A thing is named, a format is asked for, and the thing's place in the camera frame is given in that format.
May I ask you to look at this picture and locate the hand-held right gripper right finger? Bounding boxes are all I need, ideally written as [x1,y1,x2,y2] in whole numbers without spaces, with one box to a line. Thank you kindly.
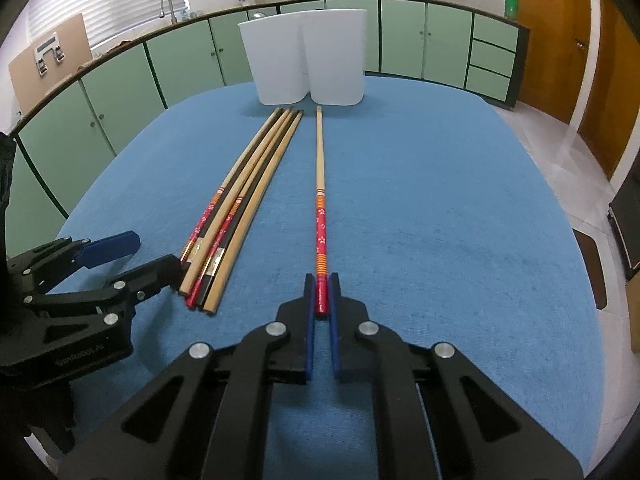
[327,272,583,480]

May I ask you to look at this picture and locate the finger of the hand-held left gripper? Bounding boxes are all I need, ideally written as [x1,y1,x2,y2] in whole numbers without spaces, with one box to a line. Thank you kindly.
[22,254,185,329]
[6,231,142,297]

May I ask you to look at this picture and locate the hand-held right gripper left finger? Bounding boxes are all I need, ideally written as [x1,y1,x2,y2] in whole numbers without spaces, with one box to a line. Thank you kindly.
[57,274,317,480]

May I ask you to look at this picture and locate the plain wooden chopstick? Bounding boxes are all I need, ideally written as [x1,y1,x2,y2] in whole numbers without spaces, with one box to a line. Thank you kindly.
[180,108,294,297]

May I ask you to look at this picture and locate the red floral chopstick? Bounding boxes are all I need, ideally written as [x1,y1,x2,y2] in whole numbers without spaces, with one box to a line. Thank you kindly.
[180,108,281,263]
[186,109,299,308]
[315,106,332,317]

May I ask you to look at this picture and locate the black chopstick gold band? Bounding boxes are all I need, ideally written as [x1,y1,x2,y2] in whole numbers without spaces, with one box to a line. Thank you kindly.
[180,108,287,263]

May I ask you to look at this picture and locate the white double utensil holder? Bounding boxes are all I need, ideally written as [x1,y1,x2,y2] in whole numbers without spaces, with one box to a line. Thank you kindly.
[238,8,367,107]

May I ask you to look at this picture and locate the blue tablecloth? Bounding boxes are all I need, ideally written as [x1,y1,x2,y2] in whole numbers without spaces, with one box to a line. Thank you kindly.
[55,74,608,480]

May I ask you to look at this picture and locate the green kitchen base cabinets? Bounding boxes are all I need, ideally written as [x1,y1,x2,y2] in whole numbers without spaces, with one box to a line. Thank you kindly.
[0,0,531,281]

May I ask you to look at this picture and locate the cardboard sheet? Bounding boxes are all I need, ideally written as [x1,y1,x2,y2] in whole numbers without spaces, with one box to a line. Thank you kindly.
[9,12,93,116]

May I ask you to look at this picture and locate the black display cabinet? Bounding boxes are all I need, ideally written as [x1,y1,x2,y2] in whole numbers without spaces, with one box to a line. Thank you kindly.
[607,180,640,283]

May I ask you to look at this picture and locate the wooden door with knob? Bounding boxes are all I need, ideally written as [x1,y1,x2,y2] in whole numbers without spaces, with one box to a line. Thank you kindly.
[517,0,593,123]

